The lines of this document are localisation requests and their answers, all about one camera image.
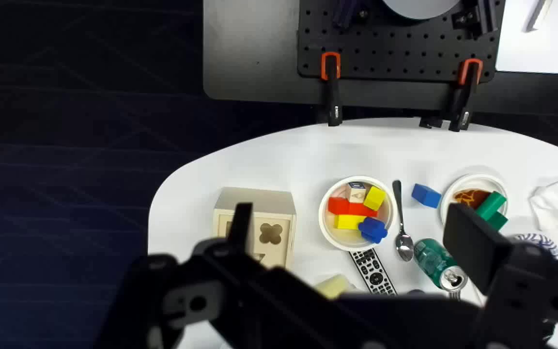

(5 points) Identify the black pegboard panel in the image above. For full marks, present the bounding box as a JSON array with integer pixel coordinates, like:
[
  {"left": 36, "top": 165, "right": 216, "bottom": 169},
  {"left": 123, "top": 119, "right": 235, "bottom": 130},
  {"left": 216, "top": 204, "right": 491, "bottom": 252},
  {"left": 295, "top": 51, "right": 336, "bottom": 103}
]
[{"left": 202, "top": 0, "right": 558, "bottom": 120}]

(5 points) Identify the small white cube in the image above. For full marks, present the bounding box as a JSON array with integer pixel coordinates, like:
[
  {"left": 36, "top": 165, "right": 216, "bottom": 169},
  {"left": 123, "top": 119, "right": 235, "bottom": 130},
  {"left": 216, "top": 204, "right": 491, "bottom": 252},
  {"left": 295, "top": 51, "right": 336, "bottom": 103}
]
[{"left": 348, "top": 183, "right": 369, "bottom": 206}]

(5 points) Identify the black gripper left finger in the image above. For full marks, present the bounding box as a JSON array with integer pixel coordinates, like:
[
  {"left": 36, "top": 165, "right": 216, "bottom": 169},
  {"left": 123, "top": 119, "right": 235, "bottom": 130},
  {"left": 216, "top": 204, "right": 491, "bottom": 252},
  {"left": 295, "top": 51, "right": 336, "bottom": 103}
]
[{"left": 225, "top": 202, "right": 256, "bottom": 258}]

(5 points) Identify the white paper sheet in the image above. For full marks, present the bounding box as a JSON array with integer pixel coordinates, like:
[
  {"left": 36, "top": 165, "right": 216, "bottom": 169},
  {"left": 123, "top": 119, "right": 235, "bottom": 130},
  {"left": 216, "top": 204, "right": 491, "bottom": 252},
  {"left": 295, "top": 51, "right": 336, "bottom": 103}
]
[{"left": 495, "top": 0, "right": 558, "bottom": 76}]

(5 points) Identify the brown item in bowl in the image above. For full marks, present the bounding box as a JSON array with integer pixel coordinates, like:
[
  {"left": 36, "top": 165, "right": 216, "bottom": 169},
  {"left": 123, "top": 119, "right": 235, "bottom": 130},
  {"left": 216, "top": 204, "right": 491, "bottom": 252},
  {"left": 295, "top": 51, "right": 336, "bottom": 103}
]
[{"left": 454, "top": 188, "right": 493, "bottom": 210}]

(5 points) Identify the cream foam block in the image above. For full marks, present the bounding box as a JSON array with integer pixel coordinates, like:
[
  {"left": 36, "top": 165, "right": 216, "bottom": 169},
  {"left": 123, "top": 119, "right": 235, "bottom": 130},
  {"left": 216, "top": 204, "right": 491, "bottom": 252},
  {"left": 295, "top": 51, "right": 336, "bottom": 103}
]
[{"left": 313, "top": 274, "right": 359, "bottom": 301}]

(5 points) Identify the white bowl with green block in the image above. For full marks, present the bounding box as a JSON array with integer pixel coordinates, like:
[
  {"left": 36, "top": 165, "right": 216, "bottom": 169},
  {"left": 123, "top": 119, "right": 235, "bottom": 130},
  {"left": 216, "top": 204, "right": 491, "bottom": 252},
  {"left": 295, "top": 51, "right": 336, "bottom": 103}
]
[{"left": 439, "top": 171, "right": 512, "bottom": 235}]

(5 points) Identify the white bowl with coloured blocks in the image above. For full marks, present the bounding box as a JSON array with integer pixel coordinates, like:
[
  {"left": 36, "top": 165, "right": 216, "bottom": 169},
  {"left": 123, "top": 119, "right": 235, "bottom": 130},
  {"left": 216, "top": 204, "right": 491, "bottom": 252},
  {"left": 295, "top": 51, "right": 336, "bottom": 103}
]
[{"left": 317, "top": 175, "right": 398, "bottom": 254}]

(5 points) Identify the green block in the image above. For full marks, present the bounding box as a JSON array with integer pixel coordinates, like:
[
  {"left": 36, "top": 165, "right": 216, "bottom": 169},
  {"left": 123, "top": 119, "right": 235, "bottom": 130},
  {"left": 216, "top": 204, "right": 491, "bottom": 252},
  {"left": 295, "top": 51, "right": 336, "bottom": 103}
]
[{"left": 473, "top": 190, "right": 512, "bottom": 233}]

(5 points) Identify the green drink can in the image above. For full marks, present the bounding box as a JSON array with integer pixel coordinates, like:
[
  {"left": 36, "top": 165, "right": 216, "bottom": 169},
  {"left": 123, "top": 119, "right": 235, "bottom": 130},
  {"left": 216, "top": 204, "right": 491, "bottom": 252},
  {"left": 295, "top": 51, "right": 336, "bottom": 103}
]
[{"left": 413, "top": 237, "right": 470, "bottom": 297}]

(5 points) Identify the yellow block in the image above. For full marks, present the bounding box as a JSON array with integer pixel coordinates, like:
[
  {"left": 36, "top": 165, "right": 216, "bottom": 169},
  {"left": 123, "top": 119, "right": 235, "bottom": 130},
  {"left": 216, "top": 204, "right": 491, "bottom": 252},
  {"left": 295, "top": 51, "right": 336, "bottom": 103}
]
[
  {"left": 363, "top": 184, "right": 388, "bottom": 214},
  {"left": 334, "top": 214, "right": 367, "bottom": 233}
]

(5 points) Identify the orange black clamp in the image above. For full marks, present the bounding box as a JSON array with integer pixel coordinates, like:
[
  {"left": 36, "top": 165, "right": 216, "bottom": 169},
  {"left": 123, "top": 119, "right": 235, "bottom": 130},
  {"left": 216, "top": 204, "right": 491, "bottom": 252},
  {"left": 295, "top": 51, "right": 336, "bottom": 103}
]
[
  {"left": 448, "top": 57, "right": 487, "bottom": 134},
  {"left": 318, "top": 51, "right": 348, "bottom": 128}
]

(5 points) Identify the blue rectangular block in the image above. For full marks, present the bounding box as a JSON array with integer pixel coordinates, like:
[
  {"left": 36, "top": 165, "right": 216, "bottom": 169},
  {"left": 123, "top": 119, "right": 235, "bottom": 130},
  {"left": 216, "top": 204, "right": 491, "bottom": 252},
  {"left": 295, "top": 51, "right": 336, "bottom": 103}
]
[{"left": 411, "top": 183, "right": 444, "bottom": 210}]

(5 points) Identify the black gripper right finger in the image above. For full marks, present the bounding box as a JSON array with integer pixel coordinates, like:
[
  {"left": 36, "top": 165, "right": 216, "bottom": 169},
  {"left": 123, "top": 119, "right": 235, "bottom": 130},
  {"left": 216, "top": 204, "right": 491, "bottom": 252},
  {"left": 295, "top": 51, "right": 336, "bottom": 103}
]
[{"left": 442, "top": 202, "right": 516, "bottom": 295}]

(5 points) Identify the wooden shape sorter box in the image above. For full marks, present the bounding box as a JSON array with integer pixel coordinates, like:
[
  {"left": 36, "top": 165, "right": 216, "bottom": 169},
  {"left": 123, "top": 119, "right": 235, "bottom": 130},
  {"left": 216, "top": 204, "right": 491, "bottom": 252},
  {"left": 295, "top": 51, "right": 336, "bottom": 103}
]
[{"left": 212, "top": 186, "right": 299, "bottom": 270}]

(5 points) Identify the black pegboard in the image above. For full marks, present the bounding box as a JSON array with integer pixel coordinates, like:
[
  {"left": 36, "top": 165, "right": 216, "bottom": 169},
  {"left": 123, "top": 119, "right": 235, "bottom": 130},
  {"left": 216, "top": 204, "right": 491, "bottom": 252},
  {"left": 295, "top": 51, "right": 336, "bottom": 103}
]
[{"left": 295, "top": 0, "right": 506, "bottom": 84}]

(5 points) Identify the pen on paper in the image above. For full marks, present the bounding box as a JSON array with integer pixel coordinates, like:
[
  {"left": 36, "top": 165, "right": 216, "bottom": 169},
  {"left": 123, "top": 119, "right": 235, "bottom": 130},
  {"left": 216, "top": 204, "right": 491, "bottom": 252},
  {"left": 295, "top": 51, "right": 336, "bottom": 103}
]
[{"left": 524, "top": 0, "right": 557, "bottom": 33}]

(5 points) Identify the red block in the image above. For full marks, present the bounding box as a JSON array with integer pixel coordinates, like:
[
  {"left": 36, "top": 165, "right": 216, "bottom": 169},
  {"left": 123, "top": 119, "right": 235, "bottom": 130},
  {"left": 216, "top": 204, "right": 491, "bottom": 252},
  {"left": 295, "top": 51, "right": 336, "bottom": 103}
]
[{"left": 328, "top": 196, "right": 380, "bottom": 219}]

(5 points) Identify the dark blue chunky block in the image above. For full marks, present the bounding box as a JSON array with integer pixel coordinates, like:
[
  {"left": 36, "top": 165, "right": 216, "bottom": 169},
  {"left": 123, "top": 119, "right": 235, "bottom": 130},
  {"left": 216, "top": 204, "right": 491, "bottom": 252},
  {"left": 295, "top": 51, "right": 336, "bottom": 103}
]
[{"left": 359, "top": 217, "right": 390, "bottom": 245}]

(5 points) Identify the blue patterned rim bowl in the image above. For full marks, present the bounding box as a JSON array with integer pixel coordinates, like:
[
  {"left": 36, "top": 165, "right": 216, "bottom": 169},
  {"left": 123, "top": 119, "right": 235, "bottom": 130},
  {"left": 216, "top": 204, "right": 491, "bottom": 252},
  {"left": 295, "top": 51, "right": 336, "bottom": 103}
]
[{"left": 508, "top": 231, "right": 558, "bottom": 260}]

